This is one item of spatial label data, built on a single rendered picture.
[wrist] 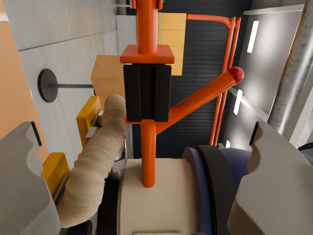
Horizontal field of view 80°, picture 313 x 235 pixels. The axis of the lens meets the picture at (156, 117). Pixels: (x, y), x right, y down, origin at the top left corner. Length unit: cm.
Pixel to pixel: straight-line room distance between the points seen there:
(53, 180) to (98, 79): 185
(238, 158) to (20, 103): 48
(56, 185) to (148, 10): 22
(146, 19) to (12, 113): 38
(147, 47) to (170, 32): 735
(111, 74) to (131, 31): 563
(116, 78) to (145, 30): 181
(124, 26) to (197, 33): 467
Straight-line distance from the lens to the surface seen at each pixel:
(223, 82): 27
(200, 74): 1143
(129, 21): 761
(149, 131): 26
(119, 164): 32
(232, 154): 38
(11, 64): 52
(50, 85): 259
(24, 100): 54
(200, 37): 1111
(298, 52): 595
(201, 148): 38
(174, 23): 757
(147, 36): 21
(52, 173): 26
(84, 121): 36
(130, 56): 21
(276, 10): 923
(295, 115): 302
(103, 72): 209
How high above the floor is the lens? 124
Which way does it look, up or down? 2 degrees up
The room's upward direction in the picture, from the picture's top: 90 degrees clockwise
